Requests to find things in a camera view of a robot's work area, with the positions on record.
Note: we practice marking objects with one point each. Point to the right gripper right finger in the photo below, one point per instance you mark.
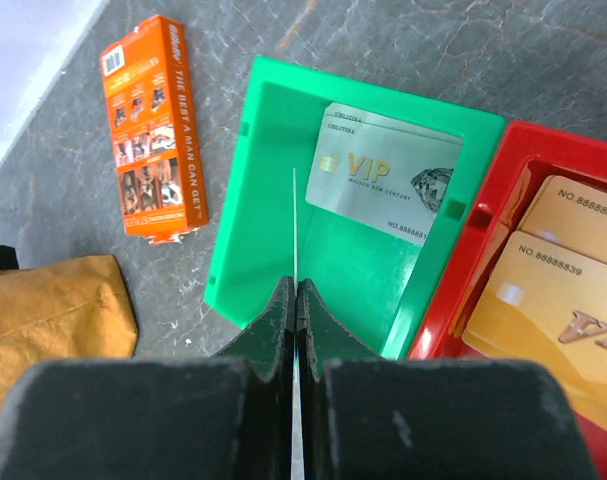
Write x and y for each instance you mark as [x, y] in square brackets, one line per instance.
[365, 417]

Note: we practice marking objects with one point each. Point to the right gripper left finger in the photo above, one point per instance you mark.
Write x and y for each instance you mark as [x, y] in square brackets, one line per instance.
[228, 416]

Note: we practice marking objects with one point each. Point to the gold cards in bin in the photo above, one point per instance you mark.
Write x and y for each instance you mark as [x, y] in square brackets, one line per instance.
[546, 298]

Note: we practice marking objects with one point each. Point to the silver cards in bin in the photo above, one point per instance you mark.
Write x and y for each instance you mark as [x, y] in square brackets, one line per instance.
[383, 173]

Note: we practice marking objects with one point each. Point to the green bin far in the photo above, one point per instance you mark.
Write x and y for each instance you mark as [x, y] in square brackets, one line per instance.
[377, 285]

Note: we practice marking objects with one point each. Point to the tan tote bag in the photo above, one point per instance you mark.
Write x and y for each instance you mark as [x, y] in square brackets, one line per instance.
[78, 308]

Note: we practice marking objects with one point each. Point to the red bin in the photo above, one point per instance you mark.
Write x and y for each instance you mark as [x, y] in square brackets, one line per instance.
[527, 156]

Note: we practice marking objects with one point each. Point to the orange screw box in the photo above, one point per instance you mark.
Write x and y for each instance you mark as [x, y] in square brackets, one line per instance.
[153, 130]

